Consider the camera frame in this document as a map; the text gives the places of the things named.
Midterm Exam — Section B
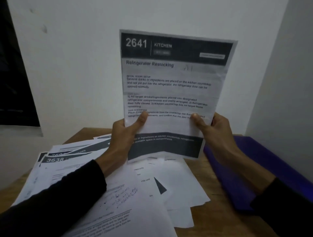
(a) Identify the dark window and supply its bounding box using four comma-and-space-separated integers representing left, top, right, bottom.
0, 0, 41, 127

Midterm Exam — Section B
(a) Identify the person's left hand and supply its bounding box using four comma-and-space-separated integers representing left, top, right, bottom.
108, 112, 149, 164

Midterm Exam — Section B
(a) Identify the person's right hand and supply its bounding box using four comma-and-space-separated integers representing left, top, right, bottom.
190, 112, 242, 166

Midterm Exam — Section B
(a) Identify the pile of printed papers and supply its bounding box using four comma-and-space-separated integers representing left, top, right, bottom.
11, 133, 211, 237

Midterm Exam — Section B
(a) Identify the printed paper sheet with dark header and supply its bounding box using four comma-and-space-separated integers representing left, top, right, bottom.
119, 29, 238, 163

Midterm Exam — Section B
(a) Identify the person's left forearm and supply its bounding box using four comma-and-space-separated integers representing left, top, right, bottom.
0, 149, 124, 237

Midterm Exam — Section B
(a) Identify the person's right forearm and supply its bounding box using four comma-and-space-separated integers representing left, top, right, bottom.
215, 149, 313, 237

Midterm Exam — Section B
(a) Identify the purple folder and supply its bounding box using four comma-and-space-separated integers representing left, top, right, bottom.
203, 135, 313, 213

